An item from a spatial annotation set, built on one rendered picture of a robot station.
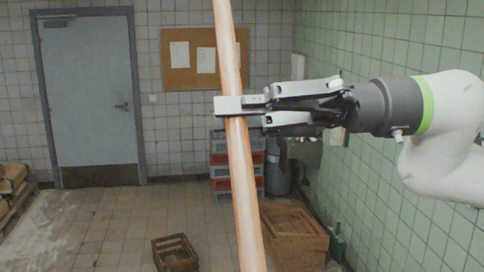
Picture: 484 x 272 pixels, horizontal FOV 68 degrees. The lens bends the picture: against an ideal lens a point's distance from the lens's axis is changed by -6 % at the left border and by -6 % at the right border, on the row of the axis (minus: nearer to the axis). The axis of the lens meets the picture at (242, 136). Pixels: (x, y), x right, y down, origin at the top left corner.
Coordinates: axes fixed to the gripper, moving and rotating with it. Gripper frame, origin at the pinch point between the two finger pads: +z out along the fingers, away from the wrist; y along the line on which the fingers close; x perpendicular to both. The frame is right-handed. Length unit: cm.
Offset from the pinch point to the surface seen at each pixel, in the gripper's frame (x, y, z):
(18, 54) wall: 283, 280, 196
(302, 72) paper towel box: 222, 260, -114
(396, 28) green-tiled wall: 129, 107, -121
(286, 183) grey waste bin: 139, 361, -102
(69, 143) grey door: 210, 361, 151
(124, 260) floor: 53, 304, 72
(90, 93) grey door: 249, 315, 119
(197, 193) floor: 145, 384, 1
